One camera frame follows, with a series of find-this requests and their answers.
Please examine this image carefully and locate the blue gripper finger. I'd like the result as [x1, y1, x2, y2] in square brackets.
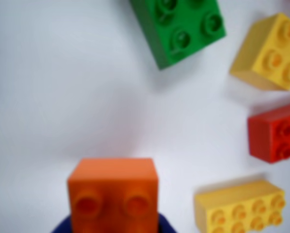
[50, 215, 73, 233]
[158, 213, 177, 233]

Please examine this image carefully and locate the yellow 2x4 toy brick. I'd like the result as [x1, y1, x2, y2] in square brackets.
[193, 179, 286, 233]

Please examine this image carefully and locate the red 2x4 toy brick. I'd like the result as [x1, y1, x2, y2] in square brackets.
[247, 100, 290, 165]

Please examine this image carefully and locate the orange 2x4 toy brick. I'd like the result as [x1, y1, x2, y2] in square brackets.
[67, 157, 160, 233]

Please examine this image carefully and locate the green 2x4 toy brick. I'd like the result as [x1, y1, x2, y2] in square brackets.
[128, 0, 227, 71]

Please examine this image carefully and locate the white foam board sheet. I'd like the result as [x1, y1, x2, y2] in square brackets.
[0, 0, 290, 233]

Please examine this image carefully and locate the yellow 2x2 toy brick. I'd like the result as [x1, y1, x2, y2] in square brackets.
[229, 12, 290, 92]

